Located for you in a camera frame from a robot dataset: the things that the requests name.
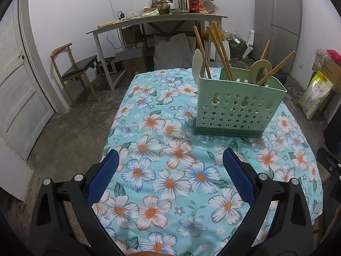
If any yellow green rice sack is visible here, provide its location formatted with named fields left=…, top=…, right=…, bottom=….
left=297, top=71, right=335, bottom=120

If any grey side table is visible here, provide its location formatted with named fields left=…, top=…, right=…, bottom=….
left=86, top=13, right=228, bottom=91

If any grey storage box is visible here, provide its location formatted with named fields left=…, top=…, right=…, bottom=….
left=115, top=43, right=147, bottom=60

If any grey pillow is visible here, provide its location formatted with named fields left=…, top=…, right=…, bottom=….
left=153, top=33, right=197, bottom=70

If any green perforated utensil holder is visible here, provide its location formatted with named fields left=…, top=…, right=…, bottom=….
left=193, top=67, right=288, bottom=138

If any clear plastic bag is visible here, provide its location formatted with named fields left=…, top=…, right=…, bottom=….
left=315, top=47, right=331, bottom=65

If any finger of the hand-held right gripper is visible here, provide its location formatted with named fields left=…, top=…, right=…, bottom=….
left=323, top=121, right=341, bottom=145
left=316, top=147, right=341, bottom=172

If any wooden rolling pin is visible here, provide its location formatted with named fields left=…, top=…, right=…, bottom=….
left=97, top=21, right=119, bottom=29

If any grey refrigerator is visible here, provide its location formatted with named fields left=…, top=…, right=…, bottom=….
left=253, top=0, right=303, bottom=74

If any floral blue tablecloth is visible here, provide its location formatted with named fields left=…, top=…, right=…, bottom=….
left=91, top=67, right=324, bottom=256

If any wooden spoon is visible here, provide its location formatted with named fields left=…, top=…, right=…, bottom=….
left=249, top=59, right=273, bottom=86

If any white rice paddle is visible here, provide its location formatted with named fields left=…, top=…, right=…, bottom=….
left=192, top=48, right=205, bottom=86

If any large cardboard box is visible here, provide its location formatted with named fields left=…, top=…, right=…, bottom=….
left=312, top=57, right=341, bottom=94

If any dark trash can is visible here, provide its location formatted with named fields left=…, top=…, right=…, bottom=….
left=272, top=68, right=289, bottom=84

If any green fabric bag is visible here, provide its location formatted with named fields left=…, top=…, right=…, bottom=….
left=228, top=35, right=248, bottom=59

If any small oven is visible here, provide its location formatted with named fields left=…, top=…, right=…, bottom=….
left=95, top=57, right=124, bottom=76

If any white door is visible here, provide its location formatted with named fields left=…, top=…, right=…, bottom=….
left=0, top=0, right=58, bottom=160

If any pink bag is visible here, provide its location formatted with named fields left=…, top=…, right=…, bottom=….
left=325, top=49, right=341, bottom=62

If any wooden chair with dark seat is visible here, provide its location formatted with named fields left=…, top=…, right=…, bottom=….
left=51, top=42, right=100, bottom=104

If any glass jar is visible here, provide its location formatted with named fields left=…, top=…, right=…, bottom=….
left=157, top=2, right=171, bottom=15

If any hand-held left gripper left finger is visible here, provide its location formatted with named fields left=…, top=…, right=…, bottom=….
left=29, top=149, right=126, bottom=256

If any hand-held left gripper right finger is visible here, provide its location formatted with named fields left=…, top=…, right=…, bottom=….
left=221, top=147, right=314, bottom=256

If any white plastic appliance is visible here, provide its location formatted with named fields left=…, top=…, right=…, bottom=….
left=241, top=29, right=256, bottom=59

